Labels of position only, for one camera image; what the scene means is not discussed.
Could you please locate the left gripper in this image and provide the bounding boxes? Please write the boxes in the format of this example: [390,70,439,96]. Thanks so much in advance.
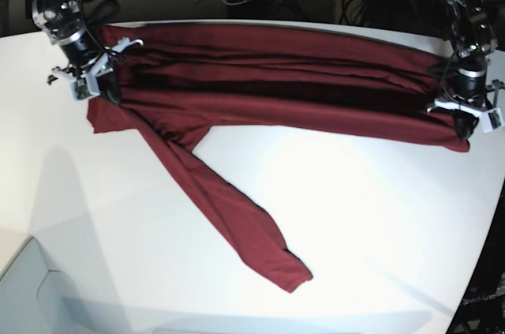
[427,73,504,140]

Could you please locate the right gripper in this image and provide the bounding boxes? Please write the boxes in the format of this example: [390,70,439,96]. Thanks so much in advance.
[47,37,144,105]

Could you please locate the dark red t-shirt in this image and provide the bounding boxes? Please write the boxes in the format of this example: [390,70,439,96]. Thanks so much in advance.
[88,24,469,292]

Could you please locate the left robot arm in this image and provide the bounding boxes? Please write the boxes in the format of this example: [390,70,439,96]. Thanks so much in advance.
[427,0,504,141]

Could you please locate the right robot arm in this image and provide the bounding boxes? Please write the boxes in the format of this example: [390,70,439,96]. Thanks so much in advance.
[32,0,144,105]

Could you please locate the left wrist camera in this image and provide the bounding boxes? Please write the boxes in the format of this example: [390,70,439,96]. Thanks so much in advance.
[480,107,504,133]

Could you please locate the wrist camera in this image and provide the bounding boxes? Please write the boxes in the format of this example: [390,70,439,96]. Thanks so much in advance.
[71,79,92,101]
[480,107,504,133]

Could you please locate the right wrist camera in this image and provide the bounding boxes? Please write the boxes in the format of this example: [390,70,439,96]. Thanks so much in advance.
[71,79,92,101]

